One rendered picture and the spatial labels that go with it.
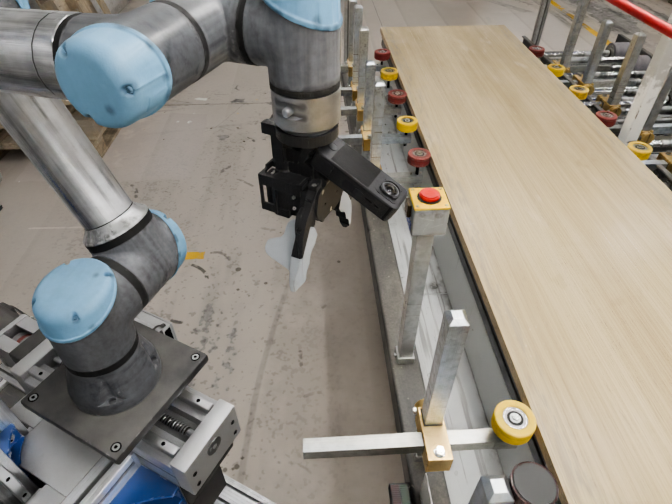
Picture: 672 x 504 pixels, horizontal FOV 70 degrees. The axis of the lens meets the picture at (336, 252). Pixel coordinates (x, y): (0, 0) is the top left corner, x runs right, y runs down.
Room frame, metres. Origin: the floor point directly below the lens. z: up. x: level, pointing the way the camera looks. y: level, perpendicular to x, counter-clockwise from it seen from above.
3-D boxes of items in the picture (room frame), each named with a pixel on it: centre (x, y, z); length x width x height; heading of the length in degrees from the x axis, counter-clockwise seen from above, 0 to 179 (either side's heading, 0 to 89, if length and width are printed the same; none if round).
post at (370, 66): (1.76, -0.13, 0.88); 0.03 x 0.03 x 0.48; 3
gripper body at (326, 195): (0.50, 0.04, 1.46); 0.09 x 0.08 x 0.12; 63
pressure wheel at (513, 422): (0.48, -0.35, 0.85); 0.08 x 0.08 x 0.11
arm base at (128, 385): (0.49, 0.39, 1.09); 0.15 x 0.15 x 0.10
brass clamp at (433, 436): (0.49, -0.20, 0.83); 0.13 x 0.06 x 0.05; 3
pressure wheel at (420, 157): (1.48, -0.29, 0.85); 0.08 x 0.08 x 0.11
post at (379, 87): (1.51, -0.14, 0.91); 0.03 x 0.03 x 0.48; 3
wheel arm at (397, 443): (0.47, -0.15, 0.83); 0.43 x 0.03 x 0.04; 93
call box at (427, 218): (0.77, -0.18, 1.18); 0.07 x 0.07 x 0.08; 3
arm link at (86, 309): (0.49, 0.38, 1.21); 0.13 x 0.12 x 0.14; 160
